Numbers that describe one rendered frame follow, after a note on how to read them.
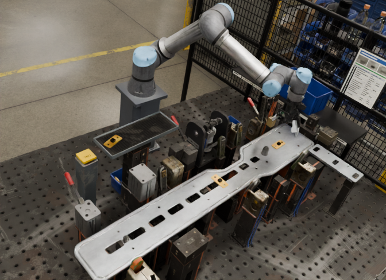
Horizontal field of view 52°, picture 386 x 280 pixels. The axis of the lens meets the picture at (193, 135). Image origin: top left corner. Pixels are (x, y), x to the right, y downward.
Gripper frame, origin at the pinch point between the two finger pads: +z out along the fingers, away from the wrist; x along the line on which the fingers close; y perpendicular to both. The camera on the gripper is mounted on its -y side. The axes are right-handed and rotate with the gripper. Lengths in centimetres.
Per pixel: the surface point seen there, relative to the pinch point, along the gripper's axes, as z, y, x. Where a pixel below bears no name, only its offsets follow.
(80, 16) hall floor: 113, -99, -366
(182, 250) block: 8, 86, 18
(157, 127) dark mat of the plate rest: -5, 60, -32
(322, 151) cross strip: 11.1, -16.7, 17.8
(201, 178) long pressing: 11, 52, -6
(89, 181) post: 6, 96, -30
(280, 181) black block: 11.8, 20.6, 17.3
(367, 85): -15, -55, 12
